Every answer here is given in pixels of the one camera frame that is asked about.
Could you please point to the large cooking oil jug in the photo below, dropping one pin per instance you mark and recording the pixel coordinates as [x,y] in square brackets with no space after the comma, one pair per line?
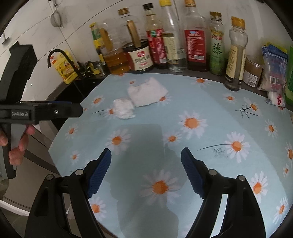
[114,34]

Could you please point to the brown paste jar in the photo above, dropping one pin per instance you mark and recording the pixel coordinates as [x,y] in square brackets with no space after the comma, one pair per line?
[252,71]

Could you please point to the daisy print blue tablecloth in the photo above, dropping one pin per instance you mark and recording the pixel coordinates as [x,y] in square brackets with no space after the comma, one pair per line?
[146,192]

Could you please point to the blue white snack bag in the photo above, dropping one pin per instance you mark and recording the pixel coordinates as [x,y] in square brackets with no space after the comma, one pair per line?
[274,72]

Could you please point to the clear bottle beige label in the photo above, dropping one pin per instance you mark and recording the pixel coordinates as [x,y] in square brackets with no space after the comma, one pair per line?
[172,38]

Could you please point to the red label sauce bottle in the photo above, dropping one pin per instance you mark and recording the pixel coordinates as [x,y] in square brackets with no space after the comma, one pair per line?
[195,28]

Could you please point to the yellow box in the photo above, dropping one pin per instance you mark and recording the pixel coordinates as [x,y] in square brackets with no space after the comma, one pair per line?
[63,67]

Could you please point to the metal hanging strainer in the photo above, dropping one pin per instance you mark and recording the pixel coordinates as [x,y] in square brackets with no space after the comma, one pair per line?
[56,19]

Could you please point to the green label oil bottle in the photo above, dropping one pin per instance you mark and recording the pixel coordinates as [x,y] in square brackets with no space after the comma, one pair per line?
[217,54]

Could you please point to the red label vinegar bottle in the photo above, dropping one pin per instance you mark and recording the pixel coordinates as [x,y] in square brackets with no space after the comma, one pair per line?
[154,30]

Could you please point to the dark soy sauce bottle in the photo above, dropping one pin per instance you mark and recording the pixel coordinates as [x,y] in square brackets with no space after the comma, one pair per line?
[137,51]

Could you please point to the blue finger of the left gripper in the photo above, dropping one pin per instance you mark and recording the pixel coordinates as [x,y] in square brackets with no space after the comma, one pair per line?
[53,109]

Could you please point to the white plastic bag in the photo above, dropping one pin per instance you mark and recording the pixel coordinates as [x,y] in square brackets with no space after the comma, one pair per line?
[123,108]

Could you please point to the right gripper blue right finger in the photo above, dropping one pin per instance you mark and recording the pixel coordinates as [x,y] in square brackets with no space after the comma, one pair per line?
[192,169]

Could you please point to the gold cap seasoning bottle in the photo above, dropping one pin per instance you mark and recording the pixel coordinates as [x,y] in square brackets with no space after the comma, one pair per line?
[237,55]

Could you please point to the green packet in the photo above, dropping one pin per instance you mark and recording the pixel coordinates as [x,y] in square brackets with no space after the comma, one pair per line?
[289,83]

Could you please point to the person's left hand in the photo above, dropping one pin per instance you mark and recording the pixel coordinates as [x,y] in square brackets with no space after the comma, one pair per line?
[16,155]

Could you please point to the green yellow small bottle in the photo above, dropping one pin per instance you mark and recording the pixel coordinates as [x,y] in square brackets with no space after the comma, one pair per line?
[97,40]

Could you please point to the black kitchen faucet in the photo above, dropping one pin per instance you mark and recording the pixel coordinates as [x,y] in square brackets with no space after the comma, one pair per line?
[69,58]

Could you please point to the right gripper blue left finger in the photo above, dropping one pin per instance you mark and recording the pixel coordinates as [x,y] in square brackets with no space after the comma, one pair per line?
[97,170]

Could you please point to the small white red packet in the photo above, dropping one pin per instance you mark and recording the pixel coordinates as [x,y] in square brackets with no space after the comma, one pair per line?
[276,99]

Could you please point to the yellow black dish cloth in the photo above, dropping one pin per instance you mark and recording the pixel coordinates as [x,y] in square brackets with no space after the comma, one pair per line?
[88,69]

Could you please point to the small metal cup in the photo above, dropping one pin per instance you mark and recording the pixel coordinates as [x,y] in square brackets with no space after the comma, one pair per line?
[100,69]

